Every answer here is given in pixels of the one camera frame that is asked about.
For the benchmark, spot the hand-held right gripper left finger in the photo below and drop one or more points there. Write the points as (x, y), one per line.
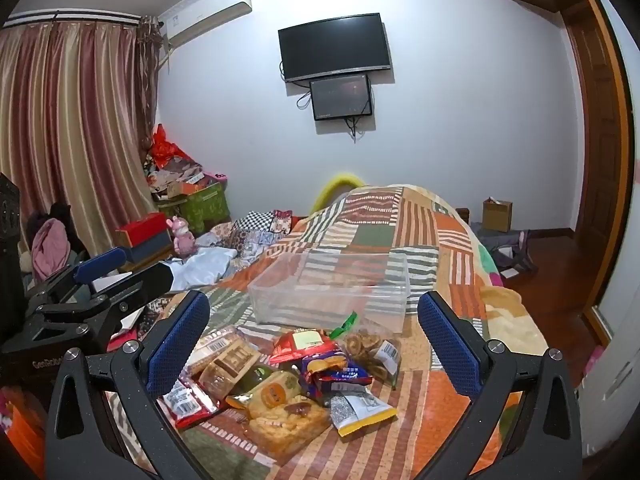
(177, 345)

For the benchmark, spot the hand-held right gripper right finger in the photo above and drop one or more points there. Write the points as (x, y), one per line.
(447, 345)

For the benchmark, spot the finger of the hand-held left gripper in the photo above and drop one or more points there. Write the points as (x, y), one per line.
(100, 265)
(145, 282)

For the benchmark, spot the red packet with white label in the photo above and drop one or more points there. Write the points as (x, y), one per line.
(190, 407)

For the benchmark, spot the round yellow cake packet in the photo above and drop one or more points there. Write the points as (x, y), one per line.
(270, 392)

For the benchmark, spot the clear plastic container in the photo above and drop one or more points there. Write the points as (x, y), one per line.
(280, 305)

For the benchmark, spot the red packet with yellow label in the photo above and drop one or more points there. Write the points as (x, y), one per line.
(300, 342)

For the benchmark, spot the blue snack packet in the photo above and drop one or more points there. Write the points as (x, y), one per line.
(325, 375)

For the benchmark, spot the clear biscuit tray packet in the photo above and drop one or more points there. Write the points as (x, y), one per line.
(217, 342)

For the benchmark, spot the pink garment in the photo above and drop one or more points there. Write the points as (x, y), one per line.
(50, 250)

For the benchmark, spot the brown cracker packet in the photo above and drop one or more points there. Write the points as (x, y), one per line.
(230, 367)

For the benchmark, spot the pink toy figure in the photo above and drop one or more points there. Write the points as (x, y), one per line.
(181, 237)

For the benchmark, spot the yellow fleece blanket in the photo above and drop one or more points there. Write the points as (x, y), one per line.
(515, 320)

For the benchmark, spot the green snack packet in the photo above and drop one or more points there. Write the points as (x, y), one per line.
(257, 376)

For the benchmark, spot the green storage box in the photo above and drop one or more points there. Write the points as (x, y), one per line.
(207, 207)

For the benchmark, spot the yellow and white packet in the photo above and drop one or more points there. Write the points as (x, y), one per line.
(360, 410)

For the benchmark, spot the pile of papers and clothes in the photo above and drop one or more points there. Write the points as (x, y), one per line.
(175, 177)

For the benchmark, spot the grey cloth bag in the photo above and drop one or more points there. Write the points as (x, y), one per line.
(505, 250)

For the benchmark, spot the checkered quilt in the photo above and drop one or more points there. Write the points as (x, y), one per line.
(260, 230)

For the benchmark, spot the small pink case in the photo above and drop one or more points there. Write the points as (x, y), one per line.
(220, 176)

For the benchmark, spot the small brown box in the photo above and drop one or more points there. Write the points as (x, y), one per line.
(463, 215)

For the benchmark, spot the patchwork blanket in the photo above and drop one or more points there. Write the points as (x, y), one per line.
(380, 230)

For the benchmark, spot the striped curtain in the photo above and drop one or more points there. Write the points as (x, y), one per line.
(70, 135)

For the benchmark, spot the red plastic bag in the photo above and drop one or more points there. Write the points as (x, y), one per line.
(165, 147)

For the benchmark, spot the cardboard box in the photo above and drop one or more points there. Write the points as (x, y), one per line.
(497, 217)

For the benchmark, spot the orange fried snack packet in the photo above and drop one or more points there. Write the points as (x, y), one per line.
(285, 432)

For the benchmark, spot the brown lace curtain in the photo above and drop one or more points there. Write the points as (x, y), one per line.
(149, 75)

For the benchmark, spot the yellow foam tube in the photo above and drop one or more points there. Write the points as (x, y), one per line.
(327, 185)

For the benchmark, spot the wooden door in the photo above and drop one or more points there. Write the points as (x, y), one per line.
(597, 160)

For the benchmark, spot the small black monitor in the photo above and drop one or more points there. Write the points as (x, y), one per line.
(341, 97)

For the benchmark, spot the white air conditioner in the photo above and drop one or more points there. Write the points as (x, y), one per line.
(207, 12)

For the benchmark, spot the white curtain rail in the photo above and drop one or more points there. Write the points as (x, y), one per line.
(70, 17)

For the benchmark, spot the black wall television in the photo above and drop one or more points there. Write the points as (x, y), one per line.
(332, 47)

